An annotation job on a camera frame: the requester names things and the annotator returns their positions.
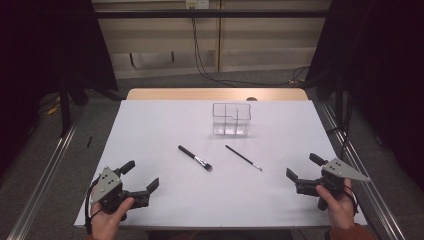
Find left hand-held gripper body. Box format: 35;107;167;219
89;166;151;222

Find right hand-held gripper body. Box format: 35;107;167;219
294;158;372;212

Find large black makeup brush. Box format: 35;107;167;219
177;144;214;173

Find thin black makeup brush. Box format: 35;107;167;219
224;144;263;172

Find clear plastic organizer box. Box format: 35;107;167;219
212;102;252;137

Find person's left hand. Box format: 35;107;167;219
90;196;136;239

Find person's right hand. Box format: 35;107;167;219
315;178;358;230

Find black metal stand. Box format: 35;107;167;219
59;78;72;137
328;71;355;161

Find black curtain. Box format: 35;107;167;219
0;0;118;174
304;0;424;191

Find beige furniture with black legs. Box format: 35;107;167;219
96;16;326;69

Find black horizontal bar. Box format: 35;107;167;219
94;9;331;19

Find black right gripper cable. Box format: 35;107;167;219
343;184;360;214

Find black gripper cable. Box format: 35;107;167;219
83;178;102;235
343;184;360;214

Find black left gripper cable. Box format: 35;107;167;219
83;178;102;235

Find aluminium rail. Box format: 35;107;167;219
314;99;406;240
6;99;88;240

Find black hanging cable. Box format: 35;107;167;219
190;6;311;88

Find light wooden post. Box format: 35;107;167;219
216;0;224;73

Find white wall outlet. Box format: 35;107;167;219
185;0;210;10

